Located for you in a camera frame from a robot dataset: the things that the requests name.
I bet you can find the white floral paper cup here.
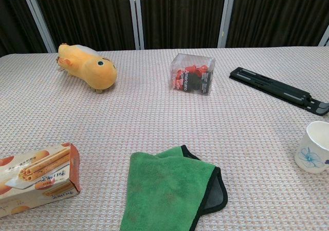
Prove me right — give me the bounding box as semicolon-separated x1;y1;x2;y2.
294;121;329;175

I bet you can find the checkered tablecloth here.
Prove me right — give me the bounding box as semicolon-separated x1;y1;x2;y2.
0;45;329;231

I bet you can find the clear box of coffee capsules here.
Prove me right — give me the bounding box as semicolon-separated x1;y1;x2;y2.
171;53;215;97

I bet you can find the green microfiber cloth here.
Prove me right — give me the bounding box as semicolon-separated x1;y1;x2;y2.
120;145;229;231

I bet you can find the orange plush toy animal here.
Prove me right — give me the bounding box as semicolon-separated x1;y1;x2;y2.
56;43;118;94

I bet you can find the black folding stand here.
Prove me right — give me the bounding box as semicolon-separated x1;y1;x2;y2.
229;67;329;117

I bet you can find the egg roll biscuit box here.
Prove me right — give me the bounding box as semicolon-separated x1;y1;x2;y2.
0;142;81;219

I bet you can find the white partition frame post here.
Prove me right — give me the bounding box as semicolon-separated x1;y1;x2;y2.
318;28;329;47
217;0;237;48
127;0;145;50
20;0;57;53

